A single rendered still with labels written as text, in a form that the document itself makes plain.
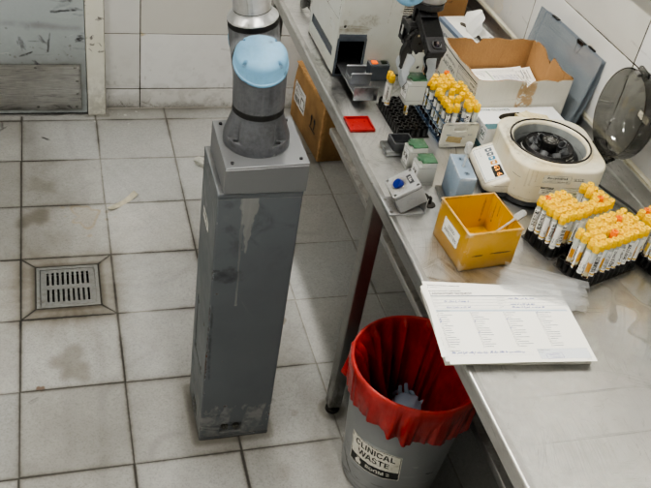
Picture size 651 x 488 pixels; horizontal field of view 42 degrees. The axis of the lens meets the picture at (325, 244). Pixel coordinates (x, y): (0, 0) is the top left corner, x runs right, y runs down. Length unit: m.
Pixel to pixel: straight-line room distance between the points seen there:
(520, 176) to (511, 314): 0.42
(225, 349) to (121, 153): 1.54
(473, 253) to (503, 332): 0.20
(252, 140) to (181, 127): 1.92
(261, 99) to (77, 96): 2.04
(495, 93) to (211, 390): 1.10
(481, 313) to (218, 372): 0.86
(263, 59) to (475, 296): 0.66
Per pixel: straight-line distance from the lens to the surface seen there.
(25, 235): 3.21
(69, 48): 3.72
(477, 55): 2.53
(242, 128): 1.90
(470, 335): 1.68
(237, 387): 2.39
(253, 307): 2.18
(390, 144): 2.16
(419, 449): 2.26
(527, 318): 1.76
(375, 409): 2.16
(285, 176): 1.93
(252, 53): 1.85
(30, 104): 3.85
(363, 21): 2.41
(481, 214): 1.95
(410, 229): 1.91
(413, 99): 2.08
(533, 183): 2.05
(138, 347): 2.78
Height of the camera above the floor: 2.00
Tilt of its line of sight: 38 degrees down
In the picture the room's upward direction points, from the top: 10 degrees clockwise
